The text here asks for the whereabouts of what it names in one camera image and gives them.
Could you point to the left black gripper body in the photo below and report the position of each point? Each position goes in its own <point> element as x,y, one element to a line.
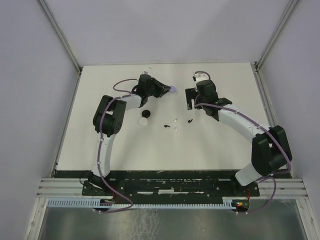
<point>154,90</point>

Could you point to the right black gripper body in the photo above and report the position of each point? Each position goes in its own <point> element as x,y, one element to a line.
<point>200,100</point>

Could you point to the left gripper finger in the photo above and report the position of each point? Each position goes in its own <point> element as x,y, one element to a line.
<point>163,91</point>
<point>158,86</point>

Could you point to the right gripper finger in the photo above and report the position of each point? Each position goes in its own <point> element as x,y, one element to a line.
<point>191,93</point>
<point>189,104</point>

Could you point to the purple earbud charging case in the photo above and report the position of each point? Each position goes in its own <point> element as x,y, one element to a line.
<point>172,89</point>

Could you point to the white earbud charging case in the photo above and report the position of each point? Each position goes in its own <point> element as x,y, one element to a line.
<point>143,121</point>

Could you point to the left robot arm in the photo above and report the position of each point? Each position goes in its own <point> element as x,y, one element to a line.
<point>109,116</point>

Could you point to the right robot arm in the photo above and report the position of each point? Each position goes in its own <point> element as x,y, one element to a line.
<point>270,150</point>

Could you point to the black earbud charging case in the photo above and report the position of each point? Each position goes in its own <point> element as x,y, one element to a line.
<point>146,113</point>

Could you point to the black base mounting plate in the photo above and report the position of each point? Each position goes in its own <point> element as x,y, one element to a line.
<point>195,187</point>

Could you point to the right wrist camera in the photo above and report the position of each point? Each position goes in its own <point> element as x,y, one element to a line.
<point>201,75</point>

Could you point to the right aluminium frame post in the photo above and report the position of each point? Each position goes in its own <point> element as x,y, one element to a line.
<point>285,17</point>

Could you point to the aluminium frame post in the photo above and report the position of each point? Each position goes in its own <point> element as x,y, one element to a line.
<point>59,33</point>
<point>285,17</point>

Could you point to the left aluminium frame post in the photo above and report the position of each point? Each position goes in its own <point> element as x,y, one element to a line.
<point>59,33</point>

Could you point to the aluminium frame rail front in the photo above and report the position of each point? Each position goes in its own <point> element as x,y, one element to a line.
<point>72,188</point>

